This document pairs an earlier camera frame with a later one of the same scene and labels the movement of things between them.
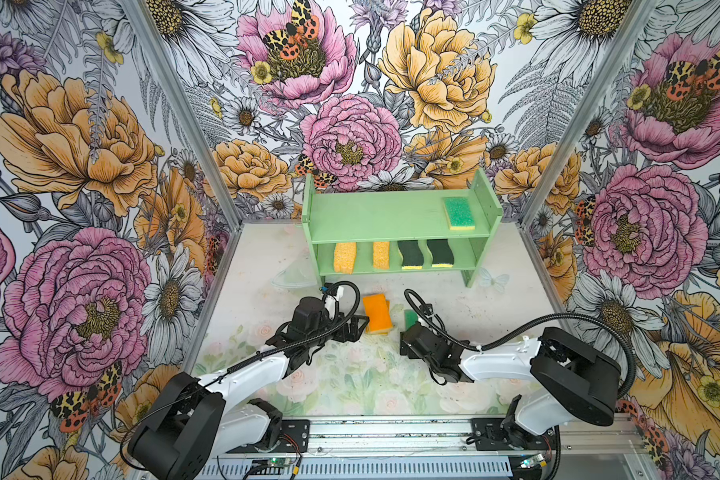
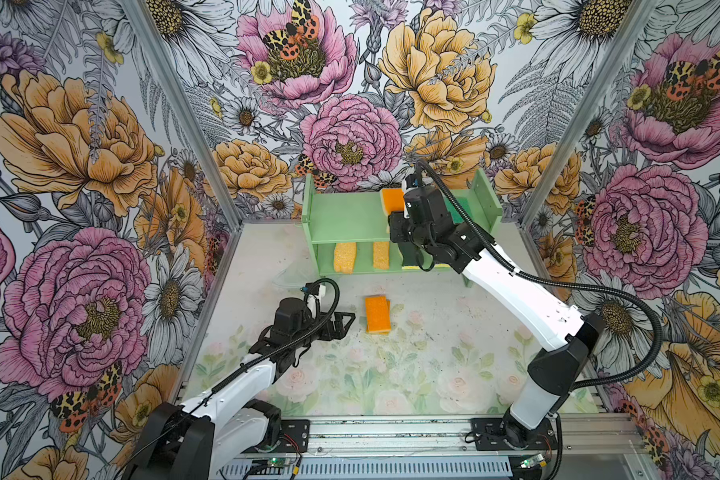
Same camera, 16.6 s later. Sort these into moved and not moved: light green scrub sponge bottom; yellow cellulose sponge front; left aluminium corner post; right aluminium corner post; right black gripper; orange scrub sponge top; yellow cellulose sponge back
Moved: right black gripper; orange scrub sponge top; light green scrub sponge bottom
Not moved: right aluminium corner post; yellow cellulose sponge front; left aluminium corner post; yellow cellulose sponge back
